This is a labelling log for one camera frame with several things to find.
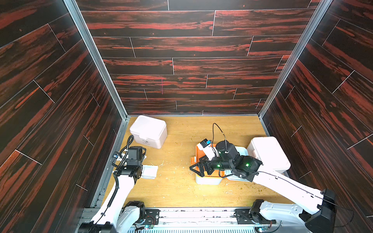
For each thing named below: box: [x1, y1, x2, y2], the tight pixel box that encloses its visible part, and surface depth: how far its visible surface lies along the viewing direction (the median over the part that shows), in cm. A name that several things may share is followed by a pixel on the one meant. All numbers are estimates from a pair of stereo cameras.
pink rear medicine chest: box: [129, 115, 168, 150], surface depth 98 cm
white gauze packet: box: [140, 165, 159, 180], surface depth 92 cm
